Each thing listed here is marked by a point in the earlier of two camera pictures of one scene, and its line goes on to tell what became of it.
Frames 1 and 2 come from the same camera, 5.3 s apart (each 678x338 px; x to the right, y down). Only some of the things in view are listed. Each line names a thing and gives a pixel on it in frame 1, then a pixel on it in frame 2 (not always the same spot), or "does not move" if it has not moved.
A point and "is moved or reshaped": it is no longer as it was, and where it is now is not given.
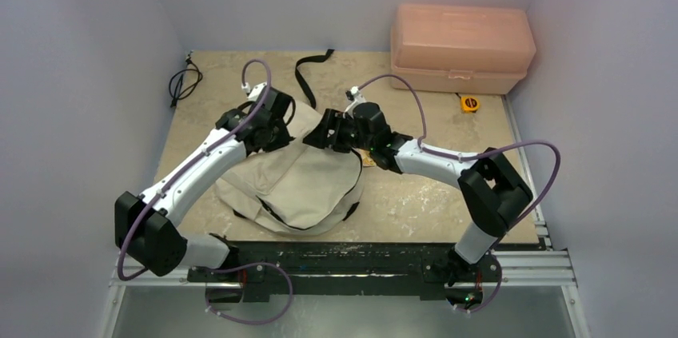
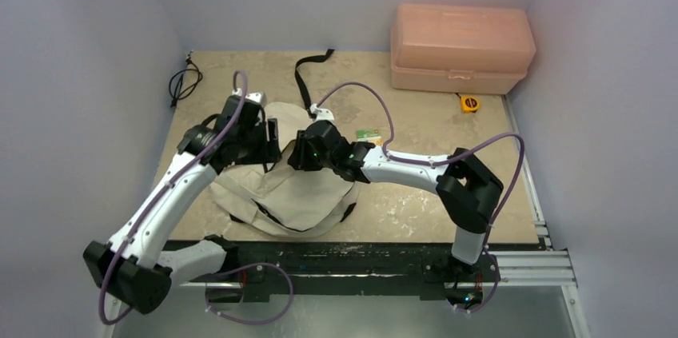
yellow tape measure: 469,104 does not move
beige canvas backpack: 297,188 is moved or reshaped
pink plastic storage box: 477,48 does not move
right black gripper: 333,130 → 297,150
